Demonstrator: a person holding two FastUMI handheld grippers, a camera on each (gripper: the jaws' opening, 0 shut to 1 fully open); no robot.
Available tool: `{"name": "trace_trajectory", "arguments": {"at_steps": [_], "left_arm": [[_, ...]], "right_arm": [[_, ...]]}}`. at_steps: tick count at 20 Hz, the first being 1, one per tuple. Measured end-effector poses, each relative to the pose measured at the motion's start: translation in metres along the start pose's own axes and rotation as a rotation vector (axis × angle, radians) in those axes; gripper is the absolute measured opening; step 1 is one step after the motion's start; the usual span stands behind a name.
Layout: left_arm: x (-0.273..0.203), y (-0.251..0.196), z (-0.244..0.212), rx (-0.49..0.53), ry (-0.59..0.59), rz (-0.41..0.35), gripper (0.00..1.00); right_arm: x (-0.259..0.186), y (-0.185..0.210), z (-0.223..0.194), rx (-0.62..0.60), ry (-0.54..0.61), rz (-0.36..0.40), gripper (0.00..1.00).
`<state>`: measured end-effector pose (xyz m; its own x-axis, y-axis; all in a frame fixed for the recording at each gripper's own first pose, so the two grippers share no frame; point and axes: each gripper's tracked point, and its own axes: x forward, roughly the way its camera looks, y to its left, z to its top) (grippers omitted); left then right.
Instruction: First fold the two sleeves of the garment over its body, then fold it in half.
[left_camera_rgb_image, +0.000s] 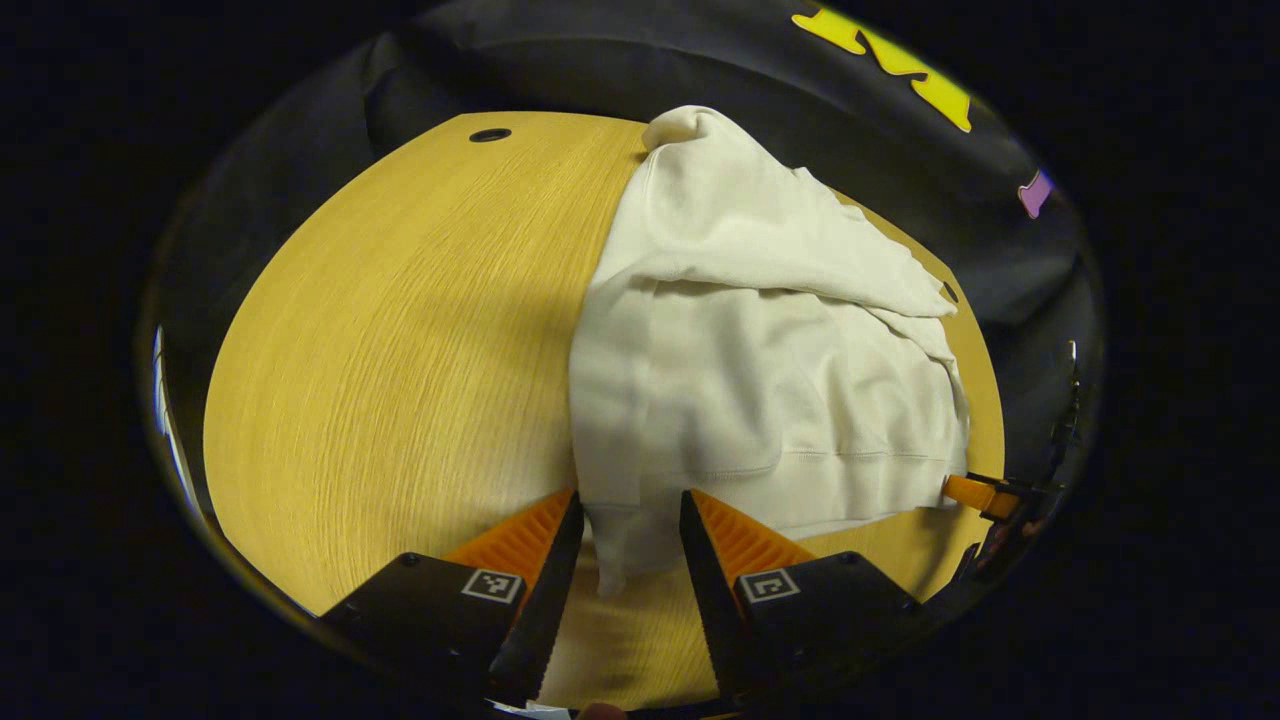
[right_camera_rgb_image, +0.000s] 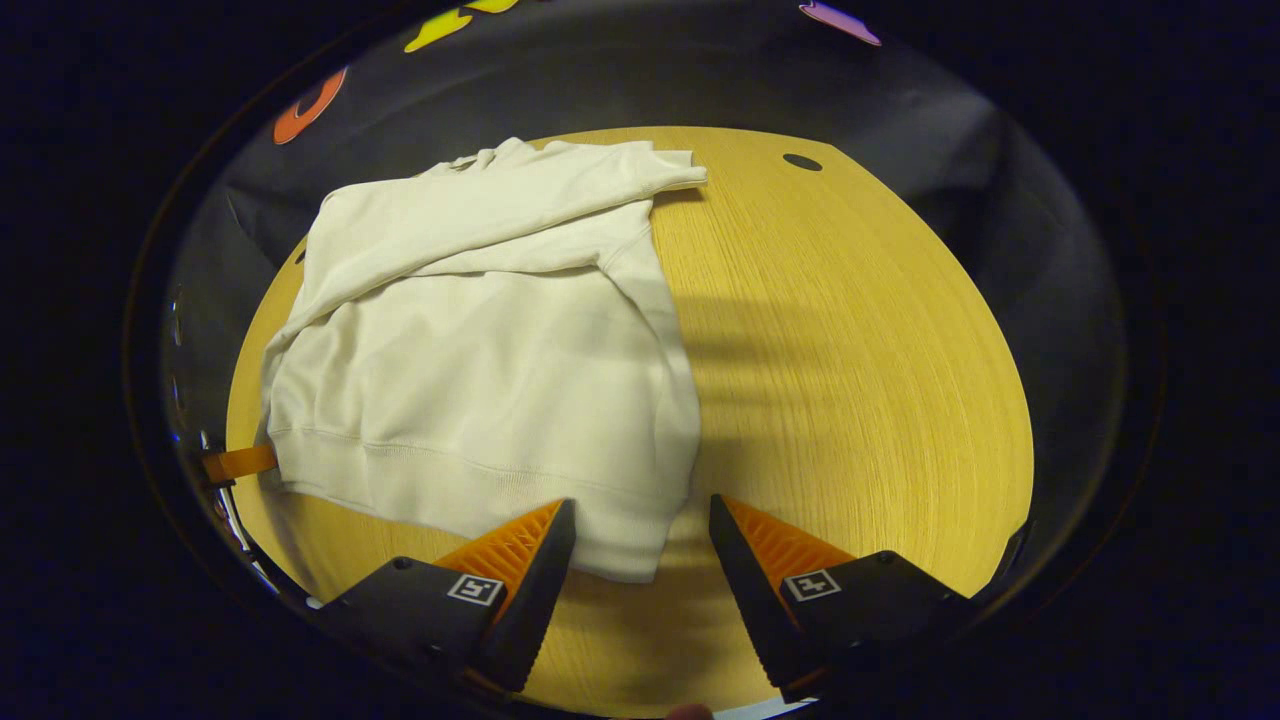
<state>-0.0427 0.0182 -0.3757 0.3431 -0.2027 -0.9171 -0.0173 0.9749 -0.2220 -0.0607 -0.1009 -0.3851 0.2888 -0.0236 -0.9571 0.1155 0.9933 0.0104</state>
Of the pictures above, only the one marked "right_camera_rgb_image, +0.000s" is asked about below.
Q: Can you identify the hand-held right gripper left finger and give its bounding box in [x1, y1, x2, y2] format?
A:
[315, 497, 579, 696]

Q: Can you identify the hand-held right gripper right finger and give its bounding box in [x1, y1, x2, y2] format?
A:
[707, 492, 976, 703]

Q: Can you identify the cream sweatshirt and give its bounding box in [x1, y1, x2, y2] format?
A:
[258, 137, 709, 585]

